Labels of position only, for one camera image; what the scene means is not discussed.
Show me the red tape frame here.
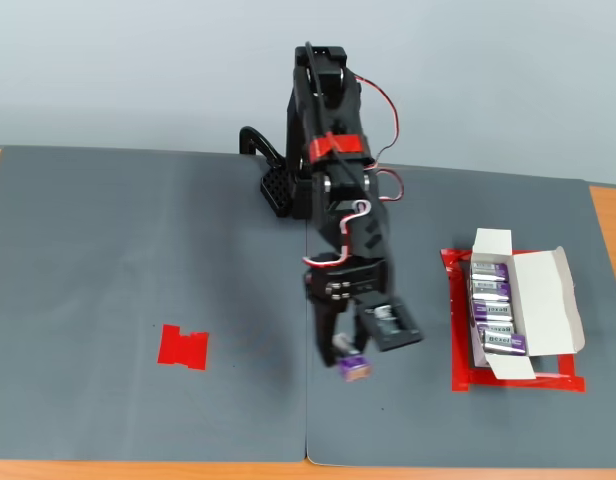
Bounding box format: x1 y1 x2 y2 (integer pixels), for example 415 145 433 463
440 246 588 394

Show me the white cardboard box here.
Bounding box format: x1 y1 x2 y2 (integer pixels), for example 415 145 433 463
470 228 587 381

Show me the red tape patch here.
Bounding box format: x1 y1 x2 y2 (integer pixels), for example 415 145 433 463
156 323 211 372

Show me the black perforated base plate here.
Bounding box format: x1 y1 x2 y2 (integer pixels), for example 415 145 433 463
259 166 295 220

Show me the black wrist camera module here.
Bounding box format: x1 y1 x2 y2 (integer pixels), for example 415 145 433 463
355 294 424 354

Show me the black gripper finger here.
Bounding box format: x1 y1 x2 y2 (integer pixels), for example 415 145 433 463
313 299 350 369
350 301 372 358

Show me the grey rubber mat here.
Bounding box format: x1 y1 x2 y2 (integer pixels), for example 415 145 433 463
0 145 309 464
305 162 616 469

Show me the red white servo wire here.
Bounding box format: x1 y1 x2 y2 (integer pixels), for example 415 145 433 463
353 74 400 166
375 168 406 204
302 199 372 266

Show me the purple silver Bexel battery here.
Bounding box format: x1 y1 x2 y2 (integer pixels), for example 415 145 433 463
471 279 513 301
336 332 372 384
470 261 511 282
469 298 517 323
480 331 529 357
476 321 517 339

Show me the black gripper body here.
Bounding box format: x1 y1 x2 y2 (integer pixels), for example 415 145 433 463
302 256 391 307

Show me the black camera cable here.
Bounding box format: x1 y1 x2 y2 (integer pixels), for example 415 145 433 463
303 40 395 311

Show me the red tape wrap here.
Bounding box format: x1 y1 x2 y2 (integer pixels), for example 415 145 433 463
309 133 367 164

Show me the black table clamp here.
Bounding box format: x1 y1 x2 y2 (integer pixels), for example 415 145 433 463
239 126 289 171

